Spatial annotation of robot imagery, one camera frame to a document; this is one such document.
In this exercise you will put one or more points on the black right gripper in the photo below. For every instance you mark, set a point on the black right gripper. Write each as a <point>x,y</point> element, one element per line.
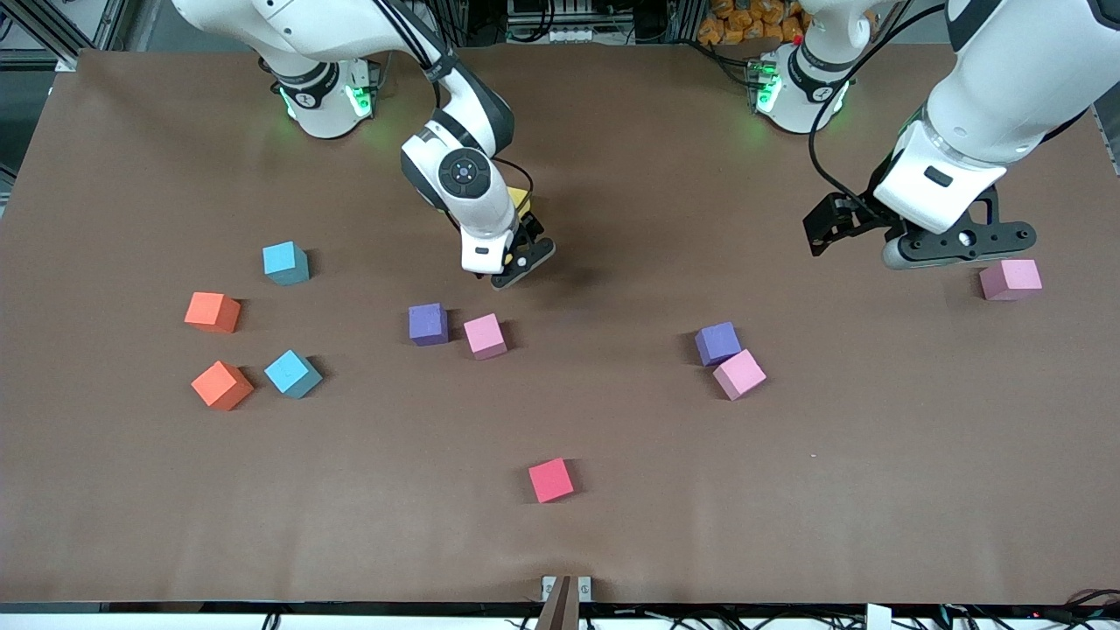
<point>535,225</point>

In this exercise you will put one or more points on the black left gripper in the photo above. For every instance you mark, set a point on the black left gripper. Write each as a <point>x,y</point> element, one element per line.
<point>871,210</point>

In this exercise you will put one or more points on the purple foam cube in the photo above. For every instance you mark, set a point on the purple foam cube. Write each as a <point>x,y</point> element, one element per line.
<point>428,324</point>
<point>717,343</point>

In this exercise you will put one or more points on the blue foam cube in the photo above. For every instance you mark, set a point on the blue foam cube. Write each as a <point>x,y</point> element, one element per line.
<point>286,262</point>
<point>293,374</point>

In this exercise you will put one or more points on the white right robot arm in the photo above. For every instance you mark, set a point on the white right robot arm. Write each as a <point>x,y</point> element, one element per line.
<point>464,175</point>

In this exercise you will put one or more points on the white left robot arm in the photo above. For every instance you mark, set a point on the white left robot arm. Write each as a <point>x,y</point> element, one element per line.
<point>1006,79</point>

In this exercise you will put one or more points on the pink foam cube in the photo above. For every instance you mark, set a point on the pink foam cube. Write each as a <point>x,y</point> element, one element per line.
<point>1011,279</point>
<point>485,336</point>
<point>739,374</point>

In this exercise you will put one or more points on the grey electronics rack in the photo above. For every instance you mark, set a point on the grey electronics rack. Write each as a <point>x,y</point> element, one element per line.
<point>569,35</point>

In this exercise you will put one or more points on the orange snack bag pile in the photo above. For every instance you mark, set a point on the orange snack bag pile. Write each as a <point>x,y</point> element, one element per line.
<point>744,22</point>

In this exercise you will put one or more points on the red foam cube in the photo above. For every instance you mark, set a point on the red foam cube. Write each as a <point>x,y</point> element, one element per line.
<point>551,479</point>

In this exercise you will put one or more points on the brown table cover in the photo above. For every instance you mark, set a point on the brown table cover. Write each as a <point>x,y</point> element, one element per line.
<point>787,481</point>

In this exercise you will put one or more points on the orange foam cube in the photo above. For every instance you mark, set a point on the orange foam cube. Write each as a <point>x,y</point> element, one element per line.
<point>222,385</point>
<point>213,311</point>

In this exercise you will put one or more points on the small white box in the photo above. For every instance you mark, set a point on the small white box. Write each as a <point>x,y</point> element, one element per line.
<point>878,617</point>

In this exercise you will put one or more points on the small metal bracket plate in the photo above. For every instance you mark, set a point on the small metal bracket plate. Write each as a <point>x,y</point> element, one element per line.
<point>586,588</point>

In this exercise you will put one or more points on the brown camera pole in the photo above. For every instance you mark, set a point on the brown camera pole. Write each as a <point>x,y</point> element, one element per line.
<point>560,612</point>

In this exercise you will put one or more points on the aluminium frame post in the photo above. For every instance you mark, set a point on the aluminium frame post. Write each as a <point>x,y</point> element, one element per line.
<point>66,61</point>

